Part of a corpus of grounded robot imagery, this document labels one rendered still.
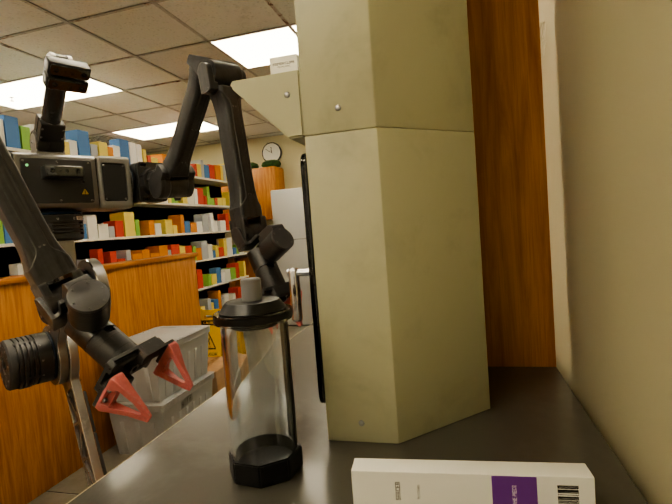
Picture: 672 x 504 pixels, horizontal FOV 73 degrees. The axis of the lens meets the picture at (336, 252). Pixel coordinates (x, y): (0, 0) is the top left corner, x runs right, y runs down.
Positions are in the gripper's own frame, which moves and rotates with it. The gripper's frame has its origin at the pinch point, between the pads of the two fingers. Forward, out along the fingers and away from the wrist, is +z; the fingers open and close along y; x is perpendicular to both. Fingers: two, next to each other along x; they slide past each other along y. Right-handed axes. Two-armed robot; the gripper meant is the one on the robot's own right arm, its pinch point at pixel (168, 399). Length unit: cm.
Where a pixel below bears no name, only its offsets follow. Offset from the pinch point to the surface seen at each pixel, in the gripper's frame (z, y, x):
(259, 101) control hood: -16.4, 12.9, -43.3
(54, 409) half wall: -89, 109, 177
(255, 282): 2.0, 0.4, -25.5
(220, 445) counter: 10.5, 2.7, 2.8
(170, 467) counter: 7.3, -4.7, 4.5
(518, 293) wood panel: 38, 49, -36
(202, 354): -59, 188, 153
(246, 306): 3.6, -2.8, -23.7
